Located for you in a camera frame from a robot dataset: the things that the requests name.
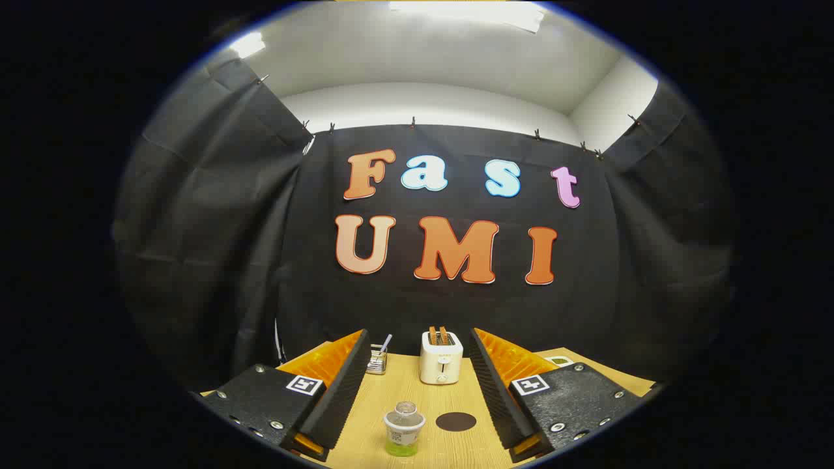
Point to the small ceiling light panel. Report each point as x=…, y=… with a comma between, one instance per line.
x=247, y=44

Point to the white divided dish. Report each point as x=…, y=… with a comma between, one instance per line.
x=559, y=361

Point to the cream white toaster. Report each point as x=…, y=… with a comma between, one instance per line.
x=441, y=365

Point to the wooden table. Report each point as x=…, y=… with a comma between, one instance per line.
x=404, y=384

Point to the round dark brown coaster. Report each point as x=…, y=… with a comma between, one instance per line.
x=455, y=421

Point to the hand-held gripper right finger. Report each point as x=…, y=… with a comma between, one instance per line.
x=498, y=397

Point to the large ceiling light panel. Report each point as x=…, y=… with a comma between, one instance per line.
x=469, y=13

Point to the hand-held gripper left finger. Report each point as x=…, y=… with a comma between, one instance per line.
x=339, y=397

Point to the metal spoon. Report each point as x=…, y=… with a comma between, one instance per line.
x=386, y=344

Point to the juice bottle white green label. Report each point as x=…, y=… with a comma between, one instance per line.
x=404, y=430

